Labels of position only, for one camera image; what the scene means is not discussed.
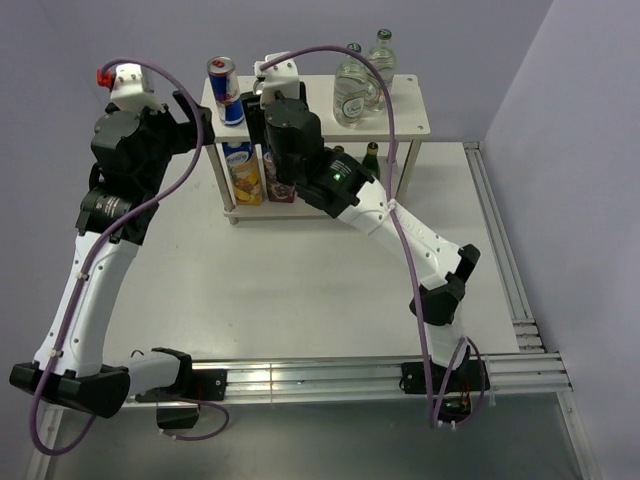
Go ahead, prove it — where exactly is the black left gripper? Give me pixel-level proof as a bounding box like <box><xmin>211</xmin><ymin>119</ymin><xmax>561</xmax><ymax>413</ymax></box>
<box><xmin>129</xmin><ymin>89</ymin><xmax>214</xmax><ymax>193</ymax></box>

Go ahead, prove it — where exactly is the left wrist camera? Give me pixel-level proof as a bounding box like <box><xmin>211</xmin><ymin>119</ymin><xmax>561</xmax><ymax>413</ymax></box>
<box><xmin>96</xmin><ymin>63</ymin><xmax>163</xmax><ymax>114</ymax></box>

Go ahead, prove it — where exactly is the aluminium rail frame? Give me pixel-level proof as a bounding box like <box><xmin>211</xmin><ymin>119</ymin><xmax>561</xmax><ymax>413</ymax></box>
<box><xmin>29</xmin><ymin>141</ymin><xmax>601</xmax><ymax>480</ymax></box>

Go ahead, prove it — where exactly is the clear bottle green cap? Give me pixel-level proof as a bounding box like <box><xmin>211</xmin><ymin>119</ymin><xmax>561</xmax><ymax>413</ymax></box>
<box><xmin>333</xmin><ymin>54</ymin><xmax>368</xmax><ymax>127</ymax></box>
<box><xmin>365</xmin><ymin>29</ymin><xmax>397</xmax><ymax>112</ymax></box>

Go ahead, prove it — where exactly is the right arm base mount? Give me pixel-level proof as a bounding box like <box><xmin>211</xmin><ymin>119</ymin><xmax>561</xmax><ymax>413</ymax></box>
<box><xmin>399</xmin><ymin>360</ymin><xmax>491</xmax><ymax>423</ymax></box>

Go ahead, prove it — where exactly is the white two-tier shelf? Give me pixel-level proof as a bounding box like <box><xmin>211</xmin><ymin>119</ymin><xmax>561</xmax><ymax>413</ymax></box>
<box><xmin>200</xmin><ymin>74</ymin><xmax>430</xmax><ymax>225</ymax></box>

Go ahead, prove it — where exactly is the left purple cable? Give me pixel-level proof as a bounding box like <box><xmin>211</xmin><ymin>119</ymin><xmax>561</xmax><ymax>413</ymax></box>
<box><xmin>28</xmin><ymin>58</ymin><xmax>230</xmax><ymax>456</ymax></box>

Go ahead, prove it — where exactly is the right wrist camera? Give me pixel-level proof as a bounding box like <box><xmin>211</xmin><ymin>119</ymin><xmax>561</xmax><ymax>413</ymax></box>
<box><xmin>253</xmin><ymin>51</ymin><xmax>300</xmax><ymax>110</ymax></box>

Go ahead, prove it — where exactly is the silver blue energy can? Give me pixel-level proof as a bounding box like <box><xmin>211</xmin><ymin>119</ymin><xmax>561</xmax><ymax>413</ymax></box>
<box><xmin>253</xmin><ymin>76</ymin><xmax>266</xmax><ymax>97</ymax></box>
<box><xmin>207</xmin><ymin>56</ymin><xmax>244</xmax><ymax>126</ymax></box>

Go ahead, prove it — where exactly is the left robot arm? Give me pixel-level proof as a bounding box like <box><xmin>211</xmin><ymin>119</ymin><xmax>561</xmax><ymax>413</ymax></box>
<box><xmin>9</xmin><ymin>92</ymin><xmax>215</xmax><ymax>418</ymax></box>

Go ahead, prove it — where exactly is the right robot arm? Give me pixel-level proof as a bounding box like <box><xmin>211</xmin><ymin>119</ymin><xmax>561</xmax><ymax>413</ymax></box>
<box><xmin>241</xmin><ymin>81</ymin><xmax>480</xmax><ymax>390</ymax></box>

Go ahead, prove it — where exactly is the pineapple juice carton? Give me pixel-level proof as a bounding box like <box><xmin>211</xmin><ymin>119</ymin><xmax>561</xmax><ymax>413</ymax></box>
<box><xmin>222</xmin><ymin>142</ymin><xmax>263</xmax><ymax>206</ymax></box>

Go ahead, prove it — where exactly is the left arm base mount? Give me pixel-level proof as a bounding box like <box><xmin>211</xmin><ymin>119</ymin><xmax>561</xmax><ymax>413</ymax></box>
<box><xmin>134</xmin><ymin>368</ymin><xmax>230</xmax><ymax>441</ymax></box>

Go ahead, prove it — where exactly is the red grape juice carton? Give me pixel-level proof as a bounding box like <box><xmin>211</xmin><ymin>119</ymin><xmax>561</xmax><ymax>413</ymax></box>
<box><xmin>262</xmin><ymin>147</ymin><xmax>295</xmax><ymax>203</ymax></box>

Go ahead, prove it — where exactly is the purple cable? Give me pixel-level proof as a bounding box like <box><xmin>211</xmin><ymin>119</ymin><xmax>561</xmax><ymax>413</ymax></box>
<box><xmin>259</xmin><ymin>44</ymin><xmax>485</xmax><ymax>430</ymax></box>
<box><xmin>28</xmin><ymin>58</ymin><xmax>230</xmax><ymax>456</ymax></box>

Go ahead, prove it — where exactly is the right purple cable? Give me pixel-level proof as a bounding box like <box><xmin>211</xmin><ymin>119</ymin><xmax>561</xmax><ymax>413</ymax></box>
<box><xmin>259</xmin><ymin>44</ymin><xmax>485</xmax><ymax>430</ymax></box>

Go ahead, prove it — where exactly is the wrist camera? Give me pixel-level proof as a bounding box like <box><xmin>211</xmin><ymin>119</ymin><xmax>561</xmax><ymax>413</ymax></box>
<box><xmin>96</xmin><ymin>63</ymin><xmax>163</xmax><ymax>114</ymax></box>
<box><xmin>253</xmin><ymin>51</ymin><xmax>300</xmax><ymax>110</ymax></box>

